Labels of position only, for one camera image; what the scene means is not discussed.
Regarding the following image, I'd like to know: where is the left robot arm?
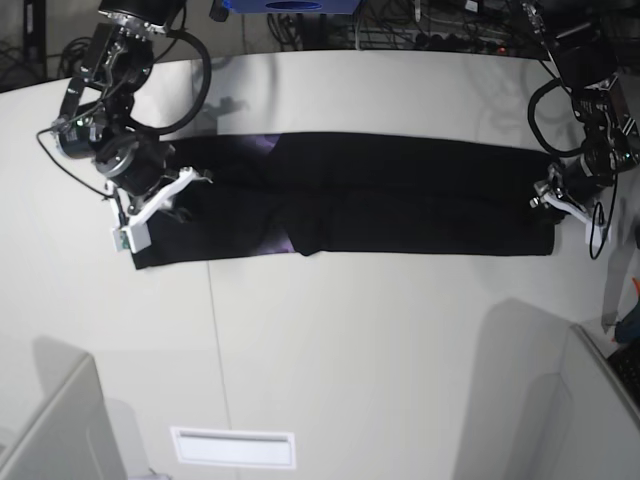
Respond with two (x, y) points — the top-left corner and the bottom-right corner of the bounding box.
(519, 1), (639, 228)

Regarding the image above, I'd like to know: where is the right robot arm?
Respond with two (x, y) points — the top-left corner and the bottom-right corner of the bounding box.
(47, 1), (212, 226)

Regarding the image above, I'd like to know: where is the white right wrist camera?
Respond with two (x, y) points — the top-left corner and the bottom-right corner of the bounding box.
(111, 223), (151, 254)

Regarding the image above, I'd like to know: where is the white table slot plate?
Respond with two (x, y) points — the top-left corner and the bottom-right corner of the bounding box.
(170, 427), (297, 470)

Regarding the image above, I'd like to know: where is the grey right partition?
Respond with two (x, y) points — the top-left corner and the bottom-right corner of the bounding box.
(519, 324), (640, 480)

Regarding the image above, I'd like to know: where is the black T-shirt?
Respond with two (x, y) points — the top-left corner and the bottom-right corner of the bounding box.
(132, 133), (555, 270)

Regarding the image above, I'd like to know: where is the grey partition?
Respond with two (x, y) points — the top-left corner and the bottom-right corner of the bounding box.
(519, 324), (640, 480)
(1, 354), (128, 479)

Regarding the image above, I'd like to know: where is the blue box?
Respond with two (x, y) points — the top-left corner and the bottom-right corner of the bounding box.
(222, 0), (361, 15)

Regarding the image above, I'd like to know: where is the black keyboard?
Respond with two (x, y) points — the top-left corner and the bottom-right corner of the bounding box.
(607, 342), (639, 420)

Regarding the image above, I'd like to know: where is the grey left partition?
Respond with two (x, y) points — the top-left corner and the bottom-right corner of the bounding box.
(1, 354), (128, 479)

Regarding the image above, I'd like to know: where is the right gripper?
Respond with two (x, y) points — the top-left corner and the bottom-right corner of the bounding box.
(94, 142), (213, 225)

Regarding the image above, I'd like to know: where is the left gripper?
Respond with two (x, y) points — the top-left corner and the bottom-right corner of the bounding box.
(529, 162), (608, 225)

